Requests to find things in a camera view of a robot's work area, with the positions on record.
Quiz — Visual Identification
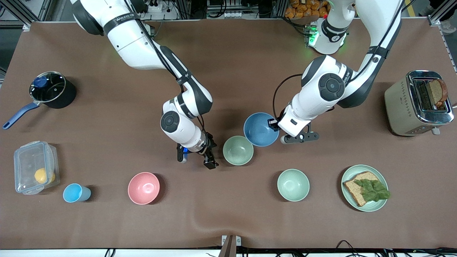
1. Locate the blue bowl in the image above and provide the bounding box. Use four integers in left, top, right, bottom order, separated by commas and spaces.
243, 112, 280, 147

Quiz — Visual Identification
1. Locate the green bowl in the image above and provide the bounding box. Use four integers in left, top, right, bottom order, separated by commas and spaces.
223, 136, 254, 166
277, 169, 310, 202

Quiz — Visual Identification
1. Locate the pink bowl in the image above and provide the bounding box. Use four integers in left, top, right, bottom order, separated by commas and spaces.
128, 172, 160, 205

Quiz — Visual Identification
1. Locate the brown table cloth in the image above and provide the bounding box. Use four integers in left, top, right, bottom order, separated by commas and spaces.
0, 18, 457, 249

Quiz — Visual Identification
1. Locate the brown bread slice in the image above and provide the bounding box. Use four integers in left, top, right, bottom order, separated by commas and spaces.
343, 171, 381, 207

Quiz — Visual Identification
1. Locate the green lettuce leaf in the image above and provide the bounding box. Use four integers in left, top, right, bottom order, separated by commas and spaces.
353, 178, 391, 202

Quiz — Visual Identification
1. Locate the bag of oranges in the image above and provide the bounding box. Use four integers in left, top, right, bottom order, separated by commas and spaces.
285, 0, 329, 19

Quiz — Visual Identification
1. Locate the beige and chrome toaster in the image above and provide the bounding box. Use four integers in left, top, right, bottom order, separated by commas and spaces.
385, 70, 455, 137

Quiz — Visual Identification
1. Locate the green plate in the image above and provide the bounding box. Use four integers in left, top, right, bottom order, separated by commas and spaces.
341, 165, 389, 212

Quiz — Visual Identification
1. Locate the blue plastic cup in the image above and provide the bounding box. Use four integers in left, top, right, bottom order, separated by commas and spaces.
63, 183, 91, 203

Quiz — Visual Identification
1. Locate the white power strip with plugs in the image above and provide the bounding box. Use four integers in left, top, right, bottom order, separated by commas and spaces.
141, 0, 165, 13

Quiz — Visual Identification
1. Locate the brown toast slice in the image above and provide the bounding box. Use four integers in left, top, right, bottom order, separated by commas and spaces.
427, 79, 449, 107

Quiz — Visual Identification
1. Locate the yellow lemon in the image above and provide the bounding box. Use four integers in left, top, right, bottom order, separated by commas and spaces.
35, 168, 56, 185

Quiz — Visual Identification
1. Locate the glass lid with blue knob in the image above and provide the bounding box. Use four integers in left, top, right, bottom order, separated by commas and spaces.
30, 71, 67, 103

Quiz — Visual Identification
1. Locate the clear plastic lidded container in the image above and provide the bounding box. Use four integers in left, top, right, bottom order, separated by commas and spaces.
14, 141, 60, 195

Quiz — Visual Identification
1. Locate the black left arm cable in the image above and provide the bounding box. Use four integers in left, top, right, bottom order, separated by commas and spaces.
273, 74, 304, 121

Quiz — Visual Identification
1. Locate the metal table edge bracket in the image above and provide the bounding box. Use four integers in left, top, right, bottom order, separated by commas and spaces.
221, 235, 241, 257

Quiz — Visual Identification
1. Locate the black looped cable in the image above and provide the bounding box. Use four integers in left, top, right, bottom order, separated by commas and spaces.
336, 240, 362, 257

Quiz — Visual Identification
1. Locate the black saucepan with blue handle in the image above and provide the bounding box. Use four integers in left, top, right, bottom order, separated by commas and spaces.
3, 71, 76, 130

